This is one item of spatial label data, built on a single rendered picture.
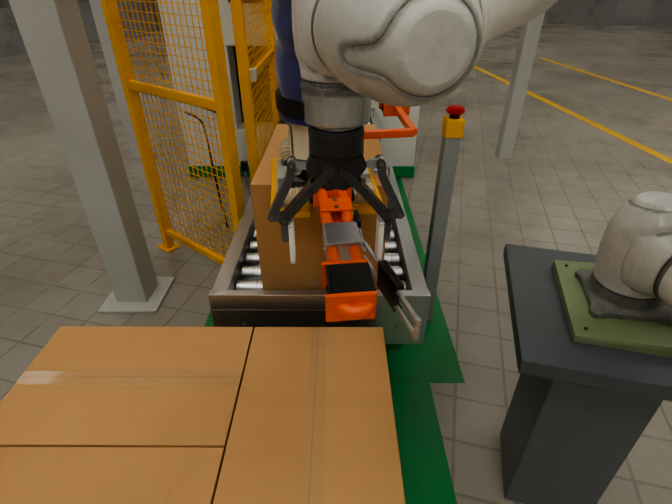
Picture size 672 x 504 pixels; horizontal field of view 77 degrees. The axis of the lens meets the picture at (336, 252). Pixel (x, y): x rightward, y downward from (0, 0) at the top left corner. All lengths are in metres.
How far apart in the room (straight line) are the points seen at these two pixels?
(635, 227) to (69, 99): 1.93
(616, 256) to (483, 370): 1.05
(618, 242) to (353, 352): 0.71
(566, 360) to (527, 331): 0.10
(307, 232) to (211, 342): 0.43
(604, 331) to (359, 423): 0.60
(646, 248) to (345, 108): 0.75
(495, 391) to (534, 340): 0.91
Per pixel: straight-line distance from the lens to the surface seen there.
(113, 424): 1.23
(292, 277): 1.40
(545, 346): 1.09
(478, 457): 1.77
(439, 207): 1.85
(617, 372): 1.10
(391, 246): 1.72
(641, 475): 1.97
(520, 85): 4.24
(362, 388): 1.17
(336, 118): 0.54
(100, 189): 2.16
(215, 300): 1.40
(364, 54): 0.36
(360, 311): 0.61
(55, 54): 2.03
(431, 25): 0.34
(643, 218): 1.09
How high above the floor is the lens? 1.45
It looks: 33 degrees down
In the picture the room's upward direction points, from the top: straight up
